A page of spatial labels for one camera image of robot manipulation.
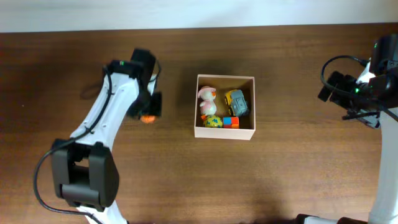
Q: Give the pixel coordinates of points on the orange lattice ball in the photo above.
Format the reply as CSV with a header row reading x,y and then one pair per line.
x,y
148,119

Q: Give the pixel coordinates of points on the white cardboard box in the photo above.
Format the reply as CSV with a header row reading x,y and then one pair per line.
x,y
223,84

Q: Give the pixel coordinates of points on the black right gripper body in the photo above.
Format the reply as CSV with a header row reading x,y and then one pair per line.
x,y
364,99

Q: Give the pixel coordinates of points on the white duck toy pink hat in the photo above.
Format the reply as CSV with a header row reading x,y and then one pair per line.
x,y
207,106

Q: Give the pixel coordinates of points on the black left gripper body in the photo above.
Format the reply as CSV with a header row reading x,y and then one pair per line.
x,y
147,104

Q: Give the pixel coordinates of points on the multicolour puzzle cube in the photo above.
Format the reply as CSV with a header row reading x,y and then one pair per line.
x,y
231,122

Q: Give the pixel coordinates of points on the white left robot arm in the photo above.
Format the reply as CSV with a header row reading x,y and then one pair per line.
x,y
84,172

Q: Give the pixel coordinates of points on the grey yellow toy truck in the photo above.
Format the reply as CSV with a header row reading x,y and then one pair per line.
x,y
237,105

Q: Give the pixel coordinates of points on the yellow ball blue letters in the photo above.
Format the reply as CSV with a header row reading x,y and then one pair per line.
x,y
213,121

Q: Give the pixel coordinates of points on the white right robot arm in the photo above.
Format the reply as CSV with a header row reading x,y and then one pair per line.
x,y
384,210

